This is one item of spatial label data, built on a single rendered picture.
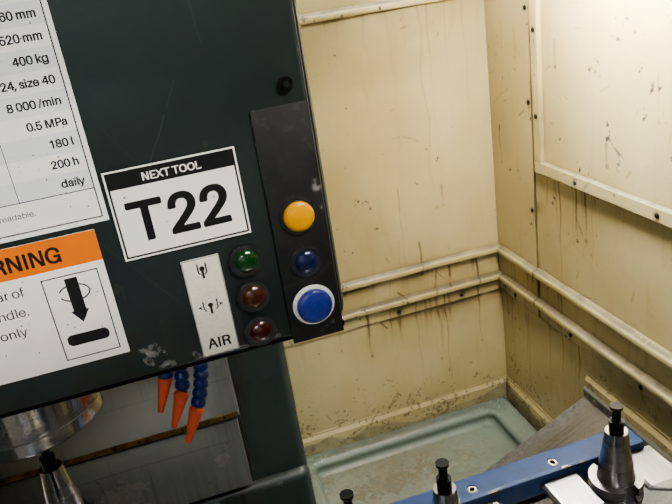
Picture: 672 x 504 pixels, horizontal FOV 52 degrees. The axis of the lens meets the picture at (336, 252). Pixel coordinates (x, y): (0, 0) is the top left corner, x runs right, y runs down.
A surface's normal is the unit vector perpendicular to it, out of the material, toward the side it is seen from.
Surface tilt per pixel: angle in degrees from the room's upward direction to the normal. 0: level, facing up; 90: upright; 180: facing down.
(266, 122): 90
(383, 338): 90
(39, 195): 90
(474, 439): 0
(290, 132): 90
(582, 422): 24
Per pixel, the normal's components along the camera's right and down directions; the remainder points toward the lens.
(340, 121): 0.28, 0.33
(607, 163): -0.95, 0.24
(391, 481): -0.15, -0.91
